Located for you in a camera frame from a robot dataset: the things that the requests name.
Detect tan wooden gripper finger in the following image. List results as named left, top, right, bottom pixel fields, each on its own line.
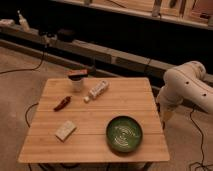
left=163, top=111, right=173, bottom=122

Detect green ceramic bowl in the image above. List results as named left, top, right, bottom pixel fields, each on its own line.
left=106, top=116, right=143, bottom=153

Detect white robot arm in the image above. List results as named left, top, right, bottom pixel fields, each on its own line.
left=156, top=61, right=213, bottom=122

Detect white tube bottle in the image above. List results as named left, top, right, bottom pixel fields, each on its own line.
left=83, top=80, right=109, bottom=103

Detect wooden slat table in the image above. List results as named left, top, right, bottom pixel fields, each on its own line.
left=18, top=77, right=170, bottom=163

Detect orange black brush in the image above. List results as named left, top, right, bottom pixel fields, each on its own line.
left=68, top=69, right=88, bottom=79

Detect beige sponge block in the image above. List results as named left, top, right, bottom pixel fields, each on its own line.
left=55, top=121, right=76, bottom=142

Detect black box on ledge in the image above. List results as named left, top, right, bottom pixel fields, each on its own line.
left=57, top=29, right=76, bottom=42

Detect white spray bottle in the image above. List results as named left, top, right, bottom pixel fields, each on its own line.
left=17, top=11, right=30, bottom=31

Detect black cable right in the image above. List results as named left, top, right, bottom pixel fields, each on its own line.
left=188, top=105, right=213, bottom=171

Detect black cable under table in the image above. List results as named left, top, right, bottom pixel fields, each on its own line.
left=24, top=101, right=40, bottom=128

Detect black floor cable left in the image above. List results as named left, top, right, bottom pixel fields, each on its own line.
left=0, top=44, right=47, bottom=76

